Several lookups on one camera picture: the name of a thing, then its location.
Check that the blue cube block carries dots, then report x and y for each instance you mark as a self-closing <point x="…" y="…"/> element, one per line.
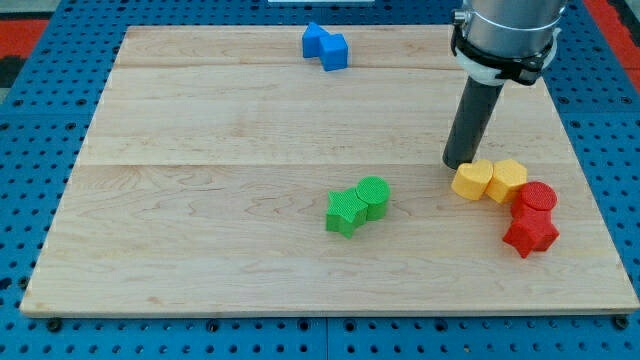
<point x="333" y="52"/>

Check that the yellow hexagon block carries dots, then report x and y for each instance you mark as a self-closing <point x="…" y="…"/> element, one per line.
<point x="509" y="176"/>

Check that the green star block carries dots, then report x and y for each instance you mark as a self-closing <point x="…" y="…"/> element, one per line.
<point x="345" y="212"/>

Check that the red star block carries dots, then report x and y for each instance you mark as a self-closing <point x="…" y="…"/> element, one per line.
<point x="531" y="232"/>

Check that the red cylinder block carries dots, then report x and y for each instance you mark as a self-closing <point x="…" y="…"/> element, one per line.
<point x="533" y="198"/>

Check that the yellow heart block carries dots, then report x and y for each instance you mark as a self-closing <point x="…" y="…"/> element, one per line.
<point x="472" y="179"/>

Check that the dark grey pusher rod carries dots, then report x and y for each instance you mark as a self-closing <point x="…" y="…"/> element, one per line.
<point x="472" y="116"/>

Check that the wooden board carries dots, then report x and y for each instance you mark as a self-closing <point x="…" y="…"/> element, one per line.
<point x="201" y="188"/>

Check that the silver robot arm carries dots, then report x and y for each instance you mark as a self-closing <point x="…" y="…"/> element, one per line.
<point x="496" y="41"/>

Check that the green cylinder block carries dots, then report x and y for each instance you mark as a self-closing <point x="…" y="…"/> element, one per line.
<point x="375" y="192"/>

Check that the blue pentagon block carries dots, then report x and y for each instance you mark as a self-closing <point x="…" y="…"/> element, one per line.
<point x="311" y="40"/>

